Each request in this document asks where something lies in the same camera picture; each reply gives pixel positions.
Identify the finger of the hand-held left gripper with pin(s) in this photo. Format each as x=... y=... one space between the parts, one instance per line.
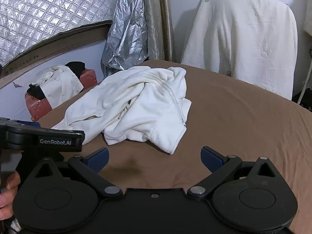
x=24 y=124

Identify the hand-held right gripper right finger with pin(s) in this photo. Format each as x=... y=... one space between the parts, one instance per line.
x=210 y=160

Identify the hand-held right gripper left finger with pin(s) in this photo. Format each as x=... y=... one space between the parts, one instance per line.
x=100 y=158

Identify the white fleece zip jacket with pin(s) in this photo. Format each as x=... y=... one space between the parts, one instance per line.
x=146 y=117

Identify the person's left hand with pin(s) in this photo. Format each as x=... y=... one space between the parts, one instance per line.
x=9 y=187

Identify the pink suitcase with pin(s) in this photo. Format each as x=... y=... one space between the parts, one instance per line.
x=39 y=107

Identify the black clothing on suitcase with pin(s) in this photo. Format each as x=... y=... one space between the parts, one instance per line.
x=76 y=68

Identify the dark mixed clutter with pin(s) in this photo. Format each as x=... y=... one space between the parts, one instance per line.
x=304 y=102

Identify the silver quilted insulation panel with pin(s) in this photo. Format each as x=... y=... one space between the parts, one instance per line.
x=48 y=9

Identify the crumpled silver plastic sheet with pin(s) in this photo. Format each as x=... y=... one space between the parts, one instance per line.
x=126 y=41

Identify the cream blanket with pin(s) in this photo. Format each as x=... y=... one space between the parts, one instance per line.
x=238 y=41

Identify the beige curtain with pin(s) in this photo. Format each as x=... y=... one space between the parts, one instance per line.
x=156 y=29

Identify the wooden window frame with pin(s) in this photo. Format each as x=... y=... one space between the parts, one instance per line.
x=61 y=41

